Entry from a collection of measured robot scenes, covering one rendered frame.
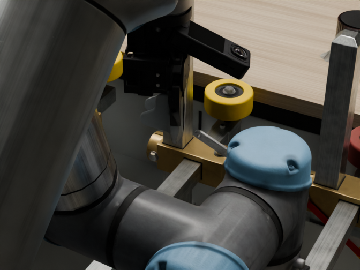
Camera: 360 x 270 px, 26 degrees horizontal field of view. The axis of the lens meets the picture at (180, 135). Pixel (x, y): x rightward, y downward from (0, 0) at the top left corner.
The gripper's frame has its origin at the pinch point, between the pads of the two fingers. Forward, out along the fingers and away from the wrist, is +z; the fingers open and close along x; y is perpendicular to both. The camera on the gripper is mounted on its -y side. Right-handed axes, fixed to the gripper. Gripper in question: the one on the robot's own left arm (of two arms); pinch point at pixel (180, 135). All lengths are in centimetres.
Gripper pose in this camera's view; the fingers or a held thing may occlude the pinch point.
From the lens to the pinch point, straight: 111.9
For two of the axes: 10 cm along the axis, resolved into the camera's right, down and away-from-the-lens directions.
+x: -1.4, 5.6, -8.1
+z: 0.0, 8.2, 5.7
